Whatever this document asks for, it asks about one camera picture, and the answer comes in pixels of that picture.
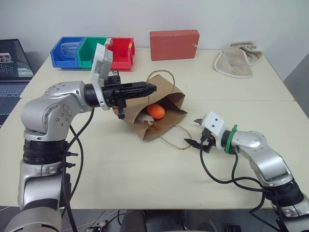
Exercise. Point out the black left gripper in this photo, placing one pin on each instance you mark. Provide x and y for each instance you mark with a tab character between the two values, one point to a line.
111	93

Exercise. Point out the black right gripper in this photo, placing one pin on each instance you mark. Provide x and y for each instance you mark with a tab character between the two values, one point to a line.
207	142

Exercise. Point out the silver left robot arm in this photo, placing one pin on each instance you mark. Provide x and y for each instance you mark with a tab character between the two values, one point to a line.
60	96

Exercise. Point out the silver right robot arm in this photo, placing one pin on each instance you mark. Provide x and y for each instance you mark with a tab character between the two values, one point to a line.
253	142

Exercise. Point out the white plush toy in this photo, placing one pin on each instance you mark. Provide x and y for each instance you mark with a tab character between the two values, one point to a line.
144	119

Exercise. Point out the brown paper bag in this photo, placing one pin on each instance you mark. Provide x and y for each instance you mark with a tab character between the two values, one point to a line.
169	101

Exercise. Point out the orange fruit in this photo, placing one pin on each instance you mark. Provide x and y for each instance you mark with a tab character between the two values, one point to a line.
156	111

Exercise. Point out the red plastic bin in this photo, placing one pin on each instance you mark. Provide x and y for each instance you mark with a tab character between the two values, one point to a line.
120	62

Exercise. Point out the green zip tie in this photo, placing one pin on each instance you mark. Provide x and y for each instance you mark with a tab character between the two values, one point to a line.
229	140

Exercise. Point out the red brick block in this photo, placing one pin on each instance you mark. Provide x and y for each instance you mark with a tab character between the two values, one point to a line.
173	46

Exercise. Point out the green plastic bin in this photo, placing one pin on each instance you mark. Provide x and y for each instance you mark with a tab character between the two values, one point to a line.
85	56

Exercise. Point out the beige folded towel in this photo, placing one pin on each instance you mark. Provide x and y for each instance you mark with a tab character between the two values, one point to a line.
234	62

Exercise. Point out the blue plastic bin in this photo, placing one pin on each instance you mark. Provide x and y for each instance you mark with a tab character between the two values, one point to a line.
56	58

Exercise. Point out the black laptop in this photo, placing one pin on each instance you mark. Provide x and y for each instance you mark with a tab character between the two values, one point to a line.
12	72

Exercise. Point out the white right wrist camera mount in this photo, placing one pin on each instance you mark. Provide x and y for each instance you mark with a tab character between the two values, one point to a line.
213	123

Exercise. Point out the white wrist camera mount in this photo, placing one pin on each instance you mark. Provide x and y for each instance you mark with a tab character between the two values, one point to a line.
101	60
213	123

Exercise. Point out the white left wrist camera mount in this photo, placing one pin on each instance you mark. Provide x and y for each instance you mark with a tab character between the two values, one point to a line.
101	60

